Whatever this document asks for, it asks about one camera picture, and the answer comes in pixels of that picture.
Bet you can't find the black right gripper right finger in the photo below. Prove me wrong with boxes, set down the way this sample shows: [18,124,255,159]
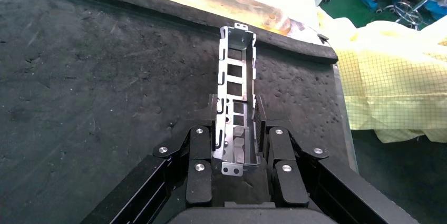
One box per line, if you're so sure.
[255,95,420,224]

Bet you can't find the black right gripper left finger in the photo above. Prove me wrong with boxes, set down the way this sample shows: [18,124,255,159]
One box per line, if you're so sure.
[80,94,219,224]

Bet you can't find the silver metal bracket part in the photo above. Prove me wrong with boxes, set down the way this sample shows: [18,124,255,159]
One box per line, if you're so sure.
[212,22,262,178]

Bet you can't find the yellow mesh cloth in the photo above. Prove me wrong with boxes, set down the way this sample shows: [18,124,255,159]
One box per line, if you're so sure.
[316,6,447,144]

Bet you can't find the black foam mat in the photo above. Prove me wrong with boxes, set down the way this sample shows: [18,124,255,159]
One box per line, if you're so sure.
[0,0,358,224]

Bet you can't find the chrome office chair base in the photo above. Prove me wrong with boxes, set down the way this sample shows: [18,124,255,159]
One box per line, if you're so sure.
[375,0,447,30]

